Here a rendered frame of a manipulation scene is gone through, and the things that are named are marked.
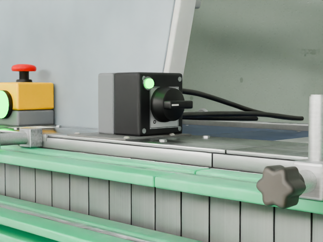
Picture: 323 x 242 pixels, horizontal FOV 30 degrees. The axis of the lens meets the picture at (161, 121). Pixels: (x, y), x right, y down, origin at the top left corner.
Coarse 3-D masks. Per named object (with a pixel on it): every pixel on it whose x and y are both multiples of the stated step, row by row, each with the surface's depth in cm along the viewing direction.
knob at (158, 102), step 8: (160, 88) 74; (168, 88) 74; (152, 96) 74; (160, 96) 73; (168, 96) 73; (176, 96) 74; (152, 104) 74; (160, 104) 73; (168, 104) 72; (176, 104) 73; (184, 104) 74; (192, 104) 75; (152, 112) 74; (160, 112) 74; (168, 112) 73; (176, 112) 75; (160, 120) 75; (168, 120) 74
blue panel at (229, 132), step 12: (192, 132) 111; (204, 132) 111; (216, 132) 111; (228, 132) 111; (240, 132) 111; (252, 132) 111; (264, 132) 111; (276, 132) 111; (288, 132) 111; (300, 132) 111
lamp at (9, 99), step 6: (0, 90) 96; (0, 96) 93; (6, 96) 94; (0, 102) 93; (6, 102) 94; (12, 102) 94; (0, 108) 93; (6, 108) 94; (0, 114) 94; (6, 114) 94
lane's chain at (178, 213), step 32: (0, 192) 88; (32, 192) 82; (64, 192) 77; (96, 192) 72; (128, 192) 68; (160, 192) 65; (160, 224) 65; (192, 224) 62; (224, 224) 59; (256, 224) 56; (288, 224) 53; (320, 224) 51
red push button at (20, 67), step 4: (16, 64) 97; (20, 64) 97; (24, 64) 97; (28, 64) 97; (12, 68) 97; (16, 68) 96; (20, 68) 96; (24, 68) 96; (28, 68) 97; (32, 68) 97; (36, 68) 98; (20, 72) 98; (24, 72) 97; (28, 72) 98; (20, 76) 98; (24, 76) 98; (28, 76) 98
